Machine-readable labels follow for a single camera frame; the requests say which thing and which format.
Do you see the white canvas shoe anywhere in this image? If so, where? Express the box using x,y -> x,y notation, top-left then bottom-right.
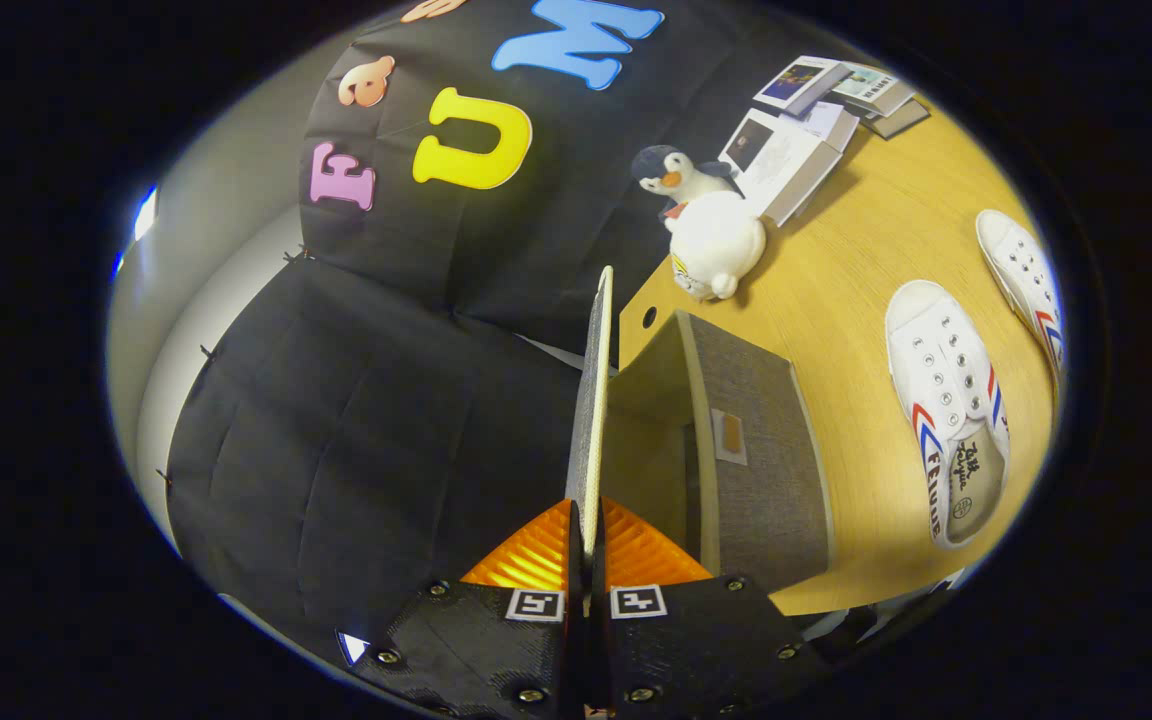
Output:
884,278 -> 1013,550
974,208 -> 1069,386

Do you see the book with pale green cover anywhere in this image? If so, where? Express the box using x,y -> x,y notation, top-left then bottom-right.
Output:
831,62 -> 915,118

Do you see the white plush toy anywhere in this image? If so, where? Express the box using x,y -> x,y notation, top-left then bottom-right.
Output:
668,190 -> 767,301

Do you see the book with blue picture cover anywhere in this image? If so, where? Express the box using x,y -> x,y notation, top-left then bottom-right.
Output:
754,55 -> 852,116

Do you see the white book with dark portrait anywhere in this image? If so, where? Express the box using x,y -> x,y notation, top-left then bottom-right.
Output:
719,108 -> 842,228

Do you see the penguin plush toy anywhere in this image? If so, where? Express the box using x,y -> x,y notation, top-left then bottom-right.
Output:
631,145 -> 742,216

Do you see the dark grey book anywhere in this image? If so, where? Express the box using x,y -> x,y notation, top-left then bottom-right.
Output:
861,97 -> 932,139

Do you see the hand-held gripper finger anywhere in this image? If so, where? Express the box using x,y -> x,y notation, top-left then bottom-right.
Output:
589,495 -> 829,720
346,498 -> 589,720

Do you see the black backdrop cloth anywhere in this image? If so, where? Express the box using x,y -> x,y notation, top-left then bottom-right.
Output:
161,0 -> 837,661

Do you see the grey fabric storage box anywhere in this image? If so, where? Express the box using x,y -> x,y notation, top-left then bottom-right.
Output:
564,264 -> 837,601

